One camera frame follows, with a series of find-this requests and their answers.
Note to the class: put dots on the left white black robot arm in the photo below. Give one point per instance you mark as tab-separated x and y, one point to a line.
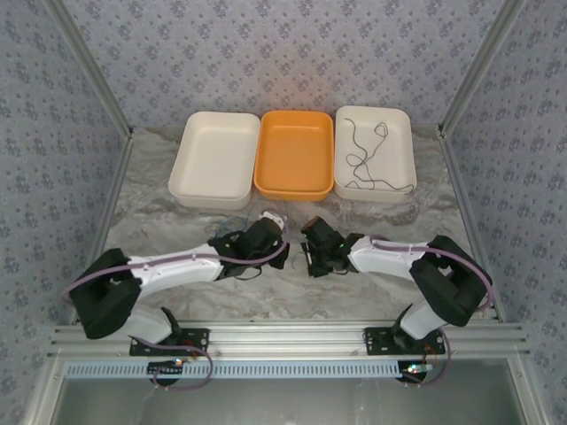
177	270

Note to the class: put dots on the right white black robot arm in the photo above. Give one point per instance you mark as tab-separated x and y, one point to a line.
385	259

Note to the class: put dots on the orange plastic bin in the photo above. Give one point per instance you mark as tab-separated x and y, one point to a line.
292	155

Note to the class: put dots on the white plastic bin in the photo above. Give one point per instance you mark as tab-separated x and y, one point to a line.
212	155
390	159

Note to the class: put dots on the steel lower shelf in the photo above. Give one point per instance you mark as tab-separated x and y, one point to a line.
283	403

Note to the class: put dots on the black controller board with LEDs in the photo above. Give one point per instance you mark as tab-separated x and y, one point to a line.
161	367
416	376

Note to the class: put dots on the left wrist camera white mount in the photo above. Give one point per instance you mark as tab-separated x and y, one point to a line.
270	218

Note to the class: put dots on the aluminium mounting rail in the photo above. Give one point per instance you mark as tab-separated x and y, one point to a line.
283	338

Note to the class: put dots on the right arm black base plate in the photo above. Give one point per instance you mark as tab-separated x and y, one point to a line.
376	343

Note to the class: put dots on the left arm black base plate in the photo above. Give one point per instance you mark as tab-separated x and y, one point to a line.
199	336

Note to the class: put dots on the aluminium table side rail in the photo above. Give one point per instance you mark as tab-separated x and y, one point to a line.
458	177
116	177

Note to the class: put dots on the aluminium frame post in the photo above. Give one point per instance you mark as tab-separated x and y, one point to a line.
92	66
480	66

